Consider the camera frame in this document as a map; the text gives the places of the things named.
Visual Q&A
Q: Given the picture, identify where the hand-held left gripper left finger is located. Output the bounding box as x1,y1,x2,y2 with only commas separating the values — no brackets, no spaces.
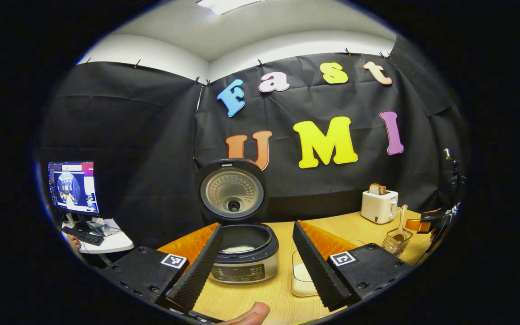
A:
100,223,224,313

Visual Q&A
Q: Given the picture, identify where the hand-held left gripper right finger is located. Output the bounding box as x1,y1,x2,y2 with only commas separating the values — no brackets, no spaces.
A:
292,220,416,312

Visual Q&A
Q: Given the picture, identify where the wooden spoon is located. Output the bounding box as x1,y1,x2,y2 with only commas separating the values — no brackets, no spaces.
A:
391,204,409,242

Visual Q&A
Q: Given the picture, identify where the clear container of rice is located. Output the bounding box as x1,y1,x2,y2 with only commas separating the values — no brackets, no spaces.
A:
291,250,319,297

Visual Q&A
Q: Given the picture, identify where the wire chopstick holder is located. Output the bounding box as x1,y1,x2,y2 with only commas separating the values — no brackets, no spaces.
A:
381,228,414,256

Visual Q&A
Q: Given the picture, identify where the black and silver rice cooker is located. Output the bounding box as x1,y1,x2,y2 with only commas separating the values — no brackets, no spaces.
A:
195,158,280,285

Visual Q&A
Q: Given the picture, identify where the white toaster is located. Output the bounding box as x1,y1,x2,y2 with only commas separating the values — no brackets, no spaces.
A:
361,190,399,224

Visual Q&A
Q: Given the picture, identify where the white side table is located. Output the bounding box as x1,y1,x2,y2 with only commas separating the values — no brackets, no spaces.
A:
60,218,135,267

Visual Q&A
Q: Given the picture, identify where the crumpled plastic bag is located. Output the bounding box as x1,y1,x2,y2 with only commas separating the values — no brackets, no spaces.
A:
74,216,108,236

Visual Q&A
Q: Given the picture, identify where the black keyboard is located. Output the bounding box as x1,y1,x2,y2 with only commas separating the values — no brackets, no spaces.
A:
61,226,105,246

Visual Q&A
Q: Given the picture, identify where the computer monitor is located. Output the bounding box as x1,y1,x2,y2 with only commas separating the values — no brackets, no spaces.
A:
47,161,100,216

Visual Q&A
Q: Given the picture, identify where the ceiling light panel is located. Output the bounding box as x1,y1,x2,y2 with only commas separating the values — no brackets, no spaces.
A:
195,0,265,15

